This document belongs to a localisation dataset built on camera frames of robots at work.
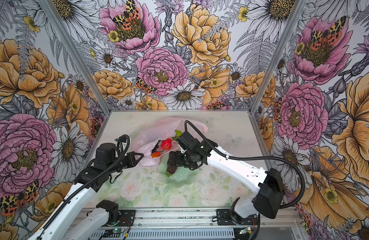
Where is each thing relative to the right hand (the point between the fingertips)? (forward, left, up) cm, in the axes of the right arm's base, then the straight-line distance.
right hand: (177, 168), depth 73 cm
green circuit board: (-23, -32, -18) cm, 43 cm away
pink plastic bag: (+19, +21, -4) cm, 28 cm away
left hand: (+5, +17, +1) cm, 18 cm away
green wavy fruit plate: (+3, -2, -17) cm, 17 cm away
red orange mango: (+15, +14, -11) cm, 23 cm away
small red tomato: (+22, +8, -12) cm, 27 cm away
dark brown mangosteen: (+5, +4, -12) cm, 14 cm away
